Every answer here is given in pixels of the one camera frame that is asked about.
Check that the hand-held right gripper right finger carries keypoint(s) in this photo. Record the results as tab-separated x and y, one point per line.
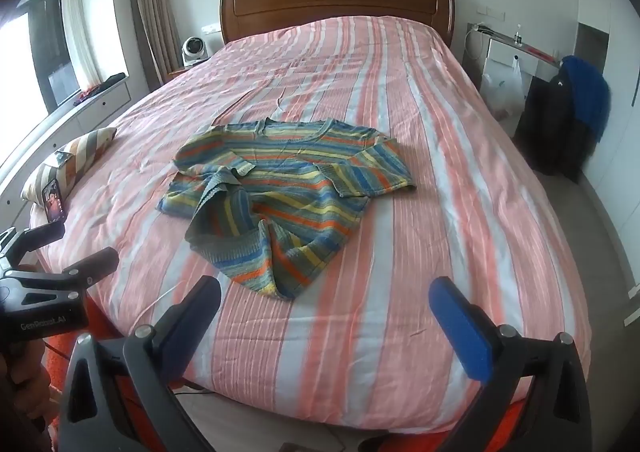
460	327

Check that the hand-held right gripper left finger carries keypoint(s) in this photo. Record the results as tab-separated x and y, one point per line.
194	313

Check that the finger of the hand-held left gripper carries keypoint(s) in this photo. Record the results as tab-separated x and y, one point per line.
47	232
95	264

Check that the multicolour striped knit sweater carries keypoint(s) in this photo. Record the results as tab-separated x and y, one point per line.
300	202

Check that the dark clothes pile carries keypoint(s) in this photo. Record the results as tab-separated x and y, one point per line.
102	86

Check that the person's left hand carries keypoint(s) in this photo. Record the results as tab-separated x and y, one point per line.
27	382

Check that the smartphone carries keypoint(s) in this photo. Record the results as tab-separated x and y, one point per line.
54	202

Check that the small box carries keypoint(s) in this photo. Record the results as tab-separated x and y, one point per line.
62	158

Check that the bed with striped pink cover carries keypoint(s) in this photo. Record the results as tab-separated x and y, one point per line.
450	242

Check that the striped pillow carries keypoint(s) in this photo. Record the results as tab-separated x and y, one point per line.
82	152

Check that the white window seat cabinet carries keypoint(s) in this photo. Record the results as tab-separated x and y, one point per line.
95	112

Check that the window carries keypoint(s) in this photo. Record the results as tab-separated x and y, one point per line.
47	52

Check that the white sheer curtain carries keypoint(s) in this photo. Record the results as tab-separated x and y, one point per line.
80	32

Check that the black jacket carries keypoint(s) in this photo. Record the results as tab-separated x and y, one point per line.
547	127

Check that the small white fan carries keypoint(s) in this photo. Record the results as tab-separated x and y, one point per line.
194	51

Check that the white plastic bag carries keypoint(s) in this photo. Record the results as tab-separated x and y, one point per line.
505	89

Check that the brown curtain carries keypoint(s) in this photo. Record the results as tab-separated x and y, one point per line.
152	7

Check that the blue fleece garment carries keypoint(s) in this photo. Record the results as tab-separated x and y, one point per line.
590	92

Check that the white desk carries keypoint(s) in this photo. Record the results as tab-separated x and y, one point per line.
500	52

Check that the red flat item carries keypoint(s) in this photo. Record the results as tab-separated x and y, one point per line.
542	53

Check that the small bottle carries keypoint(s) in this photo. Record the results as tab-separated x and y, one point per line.
517	36

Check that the wooden bed headboard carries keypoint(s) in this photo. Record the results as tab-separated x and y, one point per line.
340	2

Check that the white wall socket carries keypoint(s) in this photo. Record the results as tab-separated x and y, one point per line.
211	28

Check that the white wall switch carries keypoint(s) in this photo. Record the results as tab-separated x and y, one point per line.
490	12

